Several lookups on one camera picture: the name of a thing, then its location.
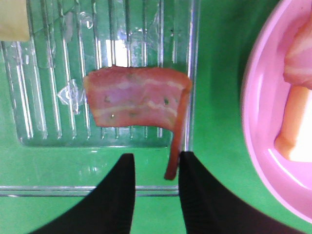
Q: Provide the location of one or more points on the bacon strip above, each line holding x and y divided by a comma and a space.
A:
298, 58
144, 96

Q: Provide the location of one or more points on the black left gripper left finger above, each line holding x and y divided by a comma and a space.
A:
108, 209

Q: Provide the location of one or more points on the clear left ingredient tray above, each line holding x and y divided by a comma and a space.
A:
49, 142

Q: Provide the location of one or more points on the yellow cheese slice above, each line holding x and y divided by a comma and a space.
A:
14, 20

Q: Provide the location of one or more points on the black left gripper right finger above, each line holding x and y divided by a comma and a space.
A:
209, 207

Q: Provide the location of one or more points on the pink round plate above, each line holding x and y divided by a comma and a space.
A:
263, 98

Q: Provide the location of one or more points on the bread slice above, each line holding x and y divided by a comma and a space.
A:
294, 141

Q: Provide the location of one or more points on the green table cloth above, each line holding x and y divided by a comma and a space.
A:
227, 30

